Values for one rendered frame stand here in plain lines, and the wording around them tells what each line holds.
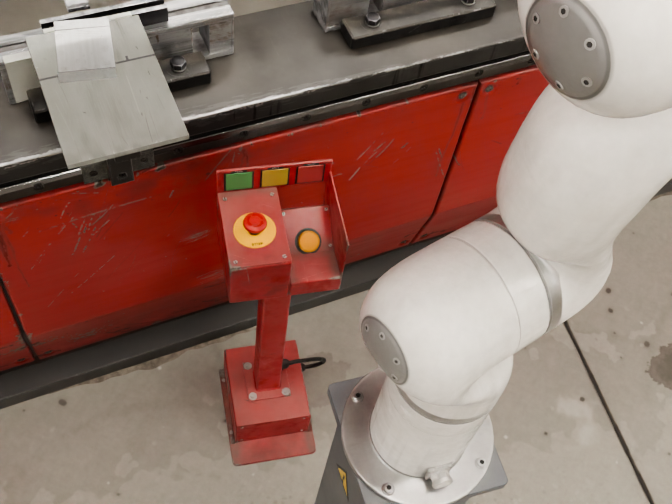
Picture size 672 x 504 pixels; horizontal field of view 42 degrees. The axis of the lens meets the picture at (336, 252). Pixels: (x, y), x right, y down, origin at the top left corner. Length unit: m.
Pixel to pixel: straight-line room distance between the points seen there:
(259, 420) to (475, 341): 1.36
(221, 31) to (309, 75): 0.17
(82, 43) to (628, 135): 1.06
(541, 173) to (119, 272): 1.35
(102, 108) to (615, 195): 0.94
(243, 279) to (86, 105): 0.38
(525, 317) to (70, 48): 0.93
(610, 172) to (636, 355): 1.93
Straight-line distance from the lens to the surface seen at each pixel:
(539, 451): 2.28
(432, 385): 0.75
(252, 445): 2.15
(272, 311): 1.73
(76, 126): 1.36
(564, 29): 0.42
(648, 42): 0.41
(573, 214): 0.60
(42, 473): 2.18
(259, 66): 1.61
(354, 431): 1.10
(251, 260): 1.47
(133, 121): 1.36
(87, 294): 1.88
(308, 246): 1.56
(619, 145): 0.56
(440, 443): 0.99
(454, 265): 0.74
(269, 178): 1.53
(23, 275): 1.77
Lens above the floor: 2.04
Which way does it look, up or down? 57 degrees down
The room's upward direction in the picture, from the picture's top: 11 degrees clockwise
